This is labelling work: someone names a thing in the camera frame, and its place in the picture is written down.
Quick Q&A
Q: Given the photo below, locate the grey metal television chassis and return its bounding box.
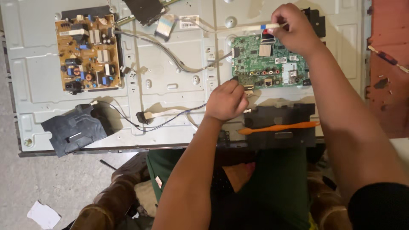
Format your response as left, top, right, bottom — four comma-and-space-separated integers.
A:
0, 0, 368, 157

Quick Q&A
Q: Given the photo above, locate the white cable with black connector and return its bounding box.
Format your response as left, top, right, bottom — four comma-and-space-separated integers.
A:
136, 108, 194, 126

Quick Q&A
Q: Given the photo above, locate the black plastic speaker box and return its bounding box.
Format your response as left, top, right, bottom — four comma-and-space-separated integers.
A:
41, 103, 114, 158
244, 103, 317, 150

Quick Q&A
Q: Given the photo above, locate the white paper scrap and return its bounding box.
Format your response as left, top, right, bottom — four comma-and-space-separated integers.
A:
27, 200, 61, 230

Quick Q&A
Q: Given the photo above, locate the person's green garment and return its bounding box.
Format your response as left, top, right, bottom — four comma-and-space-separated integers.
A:
146, 148, 312, 230

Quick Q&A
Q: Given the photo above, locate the white ribbon cable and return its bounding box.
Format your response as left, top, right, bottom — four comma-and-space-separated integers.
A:
191, 19, 288, 34

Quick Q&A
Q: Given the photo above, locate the thin blue black wire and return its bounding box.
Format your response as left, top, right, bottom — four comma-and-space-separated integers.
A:
92, 100, 207, 133

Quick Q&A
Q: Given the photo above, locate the thin black stick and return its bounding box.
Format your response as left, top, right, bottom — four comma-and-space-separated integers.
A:
99, 159, 117, 171

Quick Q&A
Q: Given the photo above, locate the black small circuit board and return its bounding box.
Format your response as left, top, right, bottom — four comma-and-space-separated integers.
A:
123, 0, 170, 27

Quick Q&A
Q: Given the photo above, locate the person's black sleeve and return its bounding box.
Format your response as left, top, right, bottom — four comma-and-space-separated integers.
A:
348, 182, 409, 230

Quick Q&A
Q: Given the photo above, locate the orange plastic pry tool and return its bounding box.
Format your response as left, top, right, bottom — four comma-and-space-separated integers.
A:
238, 121, 321, 135

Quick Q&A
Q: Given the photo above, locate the striped flat flex cable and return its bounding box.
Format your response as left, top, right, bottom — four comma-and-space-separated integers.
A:
155, 14, 177, 42

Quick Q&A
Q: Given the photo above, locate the white stick with dark band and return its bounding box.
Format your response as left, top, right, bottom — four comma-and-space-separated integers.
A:
367, 45, 409, 74

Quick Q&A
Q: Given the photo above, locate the person's right hand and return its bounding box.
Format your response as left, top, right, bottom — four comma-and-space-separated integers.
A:
267, 3, 321, 57

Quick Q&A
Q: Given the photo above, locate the brown power supply board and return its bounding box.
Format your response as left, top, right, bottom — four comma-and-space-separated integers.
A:
55, 14, 123, 95

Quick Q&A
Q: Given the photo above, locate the green main circuit board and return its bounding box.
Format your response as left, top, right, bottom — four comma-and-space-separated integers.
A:
231, 33, 312, 90

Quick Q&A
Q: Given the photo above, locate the brown wooden stool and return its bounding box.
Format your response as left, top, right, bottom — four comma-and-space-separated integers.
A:
70, 152, 158, 230

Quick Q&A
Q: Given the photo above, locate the red worn wooden board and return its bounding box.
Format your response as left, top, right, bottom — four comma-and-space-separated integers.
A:
365, 0, 409, 139

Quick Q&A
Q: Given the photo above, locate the white label sticker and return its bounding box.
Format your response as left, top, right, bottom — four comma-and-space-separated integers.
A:
179, 15, 200, 29

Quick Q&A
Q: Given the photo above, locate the person's left hand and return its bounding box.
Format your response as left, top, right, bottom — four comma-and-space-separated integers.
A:
204, 79, 250, 122

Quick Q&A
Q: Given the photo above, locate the grey wire bundle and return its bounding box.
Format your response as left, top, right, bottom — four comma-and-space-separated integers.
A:
114, 30, 233, 74

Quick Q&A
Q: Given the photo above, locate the black plastic bracket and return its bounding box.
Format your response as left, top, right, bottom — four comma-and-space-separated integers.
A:
301, 7, 327, 38

